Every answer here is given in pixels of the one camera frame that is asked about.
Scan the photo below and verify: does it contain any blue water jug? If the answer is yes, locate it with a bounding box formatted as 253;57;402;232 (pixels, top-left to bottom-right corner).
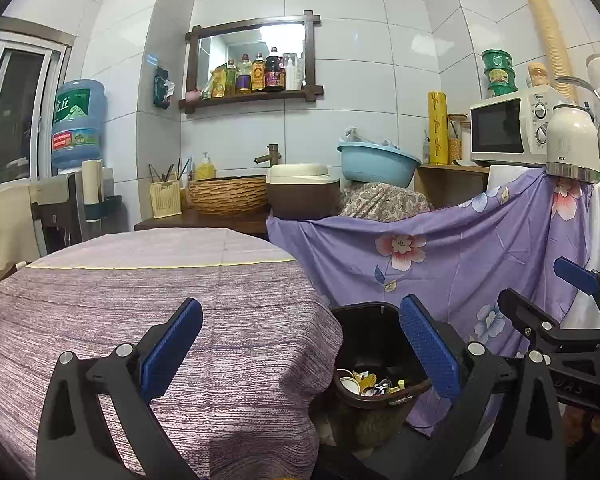
50;78;108;170

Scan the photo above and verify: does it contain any white electric kettle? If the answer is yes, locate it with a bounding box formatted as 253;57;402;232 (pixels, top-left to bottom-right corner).
544;75;600;185

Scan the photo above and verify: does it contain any purple floral sheet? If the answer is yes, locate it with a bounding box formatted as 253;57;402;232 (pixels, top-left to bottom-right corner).
266;164;600;437

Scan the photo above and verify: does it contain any beige cloth cover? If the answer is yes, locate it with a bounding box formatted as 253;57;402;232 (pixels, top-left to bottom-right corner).
0;182;44;274

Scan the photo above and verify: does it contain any yellow soap bottle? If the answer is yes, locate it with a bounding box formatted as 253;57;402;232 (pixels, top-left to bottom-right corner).
195;152;217;181

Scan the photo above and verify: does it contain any white microwave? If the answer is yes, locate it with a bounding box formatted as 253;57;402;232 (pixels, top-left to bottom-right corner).
468;90;564;167

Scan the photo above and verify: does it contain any woven basin sink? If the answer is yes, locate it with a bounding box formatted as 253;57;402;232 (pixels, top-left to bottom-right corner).
187;175;270;217

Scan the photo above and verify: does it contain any yellow seasoning packet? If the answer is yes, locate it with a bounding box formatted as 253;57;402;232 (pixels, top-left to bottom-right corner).
202;64;229;100

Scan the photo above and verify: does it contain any teal holder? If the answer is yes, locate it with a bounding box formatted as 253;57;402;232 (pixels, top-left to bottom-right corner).
83;194;125;222

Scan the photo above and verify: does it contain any beige chopstick holder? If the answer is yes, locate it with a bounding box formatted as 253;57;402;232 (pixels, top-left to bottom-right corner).
149;181;183;219

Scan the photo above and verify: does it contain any purple label bottle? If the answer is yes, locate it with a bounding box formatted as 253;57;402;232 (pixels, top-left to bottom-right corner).
236;53;253;94

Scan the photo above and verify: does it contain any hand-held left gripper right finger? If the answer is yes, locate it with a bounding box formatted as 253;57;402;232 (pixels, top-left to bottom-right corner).
398;294;567;480

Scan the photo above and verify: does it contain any amber sauce bottle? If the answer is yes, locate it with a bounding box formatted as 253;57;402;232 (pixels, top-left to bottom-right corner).
251;52;266;92

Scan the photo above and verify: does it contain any brown cream rice cooker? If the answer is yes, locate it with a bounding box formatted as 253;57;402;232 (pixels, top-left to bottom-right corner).
265;162;341;221

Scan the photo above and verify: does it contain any glass jar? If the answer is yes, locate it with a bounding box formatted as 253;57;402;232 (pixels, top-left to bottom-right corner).
447;113;469;161

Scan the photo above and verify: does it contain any bundle of chopsticks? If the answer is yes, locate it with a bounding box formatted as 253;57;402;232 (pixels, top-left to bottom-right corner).
147;157;192;184

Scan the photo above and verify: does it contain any blue plastic basin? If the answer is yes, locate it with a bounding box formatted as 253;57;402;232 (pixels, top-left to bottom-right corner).
336;142;422;190

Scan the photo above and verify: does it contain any wooden framed mirror shelf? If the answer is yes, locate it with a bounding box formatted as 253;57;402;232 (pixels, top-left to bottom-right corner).
178;9;325;114

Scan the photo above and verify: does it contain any wooden cabinet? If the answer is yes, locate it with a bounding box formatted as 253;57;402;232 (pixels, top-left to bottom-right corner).
413;162;491;210

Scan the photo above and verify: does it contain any yellow wrap roll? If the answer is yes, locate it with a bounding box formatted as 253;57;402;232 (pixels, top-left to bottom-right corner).
427;91;450;165

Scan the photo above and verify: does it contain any tall paper cup stack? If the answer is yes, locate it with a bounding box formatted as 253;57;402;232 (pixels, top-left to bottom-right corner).
519;0;576;104

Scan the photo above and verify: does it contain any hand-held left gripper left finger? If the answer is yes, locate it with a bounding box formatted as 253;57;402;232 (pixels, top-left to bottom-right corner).
36;297;205;480

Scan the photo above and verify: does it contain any white cloth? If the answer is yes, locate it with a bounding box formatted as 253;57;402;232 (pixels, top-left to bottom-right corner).
487;163;531;194

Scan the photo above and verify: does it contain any clear plastic bag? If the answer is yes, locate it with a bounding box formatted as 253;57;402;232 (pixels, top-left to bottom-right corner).
342;127;404;151

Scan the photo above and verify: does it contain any paisley cloth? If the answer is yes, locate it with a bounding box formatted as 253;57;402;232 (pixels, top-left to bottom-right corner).
337;181;434;224

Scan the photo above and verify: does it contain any purple striped tablecloth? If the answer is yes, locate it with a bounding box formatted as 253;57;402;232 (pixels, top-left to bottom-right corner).
0;227;344;480

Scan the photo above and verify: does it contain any dark brown waste bin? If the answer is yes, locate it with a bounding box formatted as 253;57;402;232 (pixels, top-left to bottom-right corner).
329;302;434;449

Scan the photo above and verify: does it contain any brass faucet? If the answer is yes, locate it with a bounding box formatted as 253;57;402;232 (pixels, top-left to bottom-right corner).
253;143;281;167

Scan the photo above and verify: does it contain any mixed wrapper pile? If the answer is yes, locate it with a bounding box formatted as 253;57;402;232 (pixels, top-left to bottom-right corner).
350;368;407;397

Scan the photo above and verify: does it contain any sliding window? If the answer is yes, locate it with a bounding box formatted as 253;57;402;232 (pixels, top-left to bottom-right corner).
0;16;76;196

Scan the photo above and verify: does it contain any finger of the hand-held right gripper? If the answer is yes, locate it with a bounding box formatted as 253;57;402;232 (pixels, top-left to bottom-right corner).
497;287;574;349
553;256;600;311

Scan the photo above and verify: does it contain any green wall packet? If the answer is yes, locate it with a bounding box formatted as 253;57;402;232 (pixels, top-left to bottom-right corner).
152;65;175;110

